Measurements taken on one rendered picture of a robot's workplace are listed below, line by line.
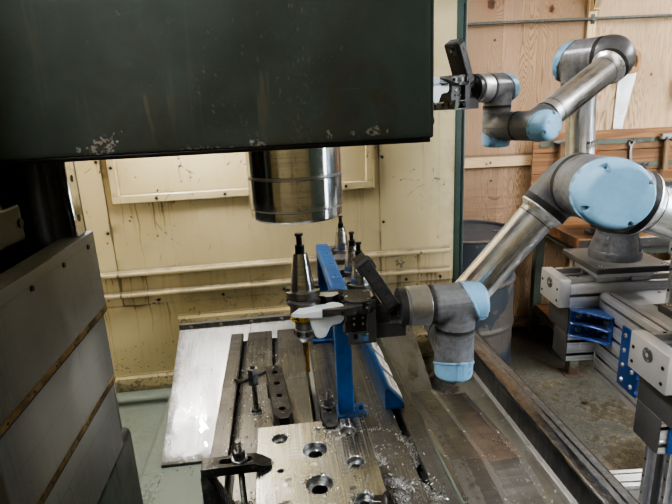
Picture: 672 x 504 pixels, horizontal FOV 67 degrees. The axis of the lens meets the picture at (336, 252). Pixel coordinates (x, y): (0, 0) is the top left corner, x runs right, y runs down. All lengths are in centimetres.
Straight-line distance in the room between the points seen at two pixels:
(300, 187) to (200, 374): 122
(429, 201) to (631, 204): 113
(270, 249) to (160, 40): 128
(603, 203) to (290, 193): 51
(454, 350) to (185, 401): 110
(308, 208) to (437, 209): 124
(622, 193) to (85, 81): 82
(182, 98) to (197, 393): 128
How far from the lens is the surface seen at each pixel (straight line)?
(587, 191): 94
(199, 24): 76
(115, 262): 203
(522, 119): 140
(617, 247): 172
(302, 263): 89
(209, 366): 193
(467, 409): 173
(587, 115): 175
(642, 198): 97
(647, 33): 412
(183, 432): 179
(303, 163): 80
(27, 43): 81
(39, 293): 95
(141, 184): 194
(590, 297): 173
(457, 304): 96
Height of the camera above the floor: 164
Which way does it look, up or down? 16 degrees down
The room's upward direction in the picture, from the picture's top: 3 degrees counter-clockwise
